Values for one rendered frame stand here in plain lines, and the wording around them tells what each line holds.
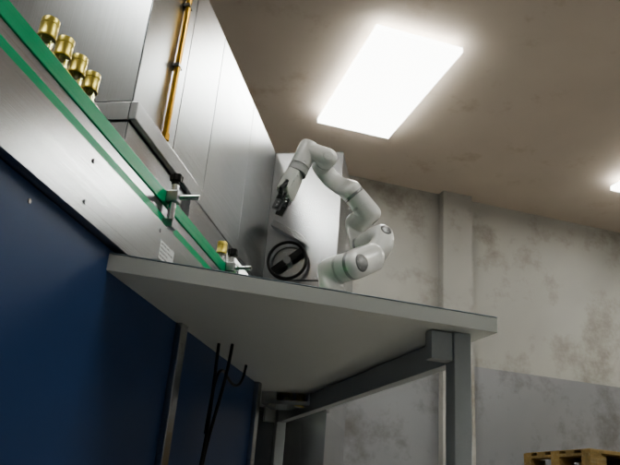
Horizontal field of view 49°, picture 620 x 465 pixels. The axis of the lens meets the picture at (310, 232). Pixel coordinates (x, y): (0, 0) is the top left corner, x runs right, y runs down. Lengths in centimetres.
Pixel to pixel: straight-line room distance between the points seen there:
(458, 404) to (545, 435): 510
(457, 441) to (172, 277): 65
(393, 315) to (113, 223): 57
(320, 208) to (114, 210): 236
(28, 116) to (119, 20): 126
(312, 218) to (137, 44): 165
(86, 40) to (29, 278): 131
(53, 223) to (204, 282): 31
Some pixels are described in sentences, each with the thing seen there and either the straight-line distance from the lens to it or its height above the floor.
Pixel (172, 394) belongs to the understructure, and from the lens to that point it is 155.
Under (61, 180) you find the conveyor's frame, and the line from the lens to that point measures 110.
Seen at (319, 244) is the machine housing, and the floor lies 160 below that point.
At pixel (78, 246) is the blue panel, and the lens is 118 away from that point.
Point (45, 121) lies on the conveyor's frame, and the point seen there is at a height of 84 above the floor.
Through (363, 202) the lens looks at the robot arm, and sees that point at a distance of 249.
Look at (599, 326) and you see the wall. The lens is 715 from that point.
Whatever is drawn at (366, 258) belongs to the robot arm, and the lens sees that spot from 218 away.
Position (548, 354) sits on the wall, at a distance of 671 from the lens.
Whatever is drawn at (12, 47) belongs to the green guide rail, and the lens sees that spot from 105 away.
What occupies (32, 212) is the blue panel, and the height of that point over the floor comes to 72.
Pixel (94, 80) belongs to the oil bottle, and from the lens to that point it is 151.
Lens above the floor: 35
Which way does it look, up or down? 22 degrees up
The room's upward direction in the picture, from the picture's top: 5 degrees clockwise
